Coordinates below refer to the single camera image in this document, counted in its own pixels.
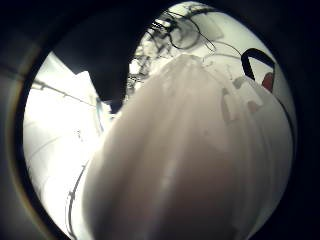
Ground black cable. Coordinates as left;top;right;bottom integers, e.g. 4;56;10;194
65;162;90;240

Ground tangle of black cables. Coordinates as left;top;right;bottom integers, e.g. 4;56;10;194
128;9;243;91

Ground white ribbed plastic bottle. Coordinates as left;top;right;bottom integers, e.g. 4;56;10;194
81;53;296;240

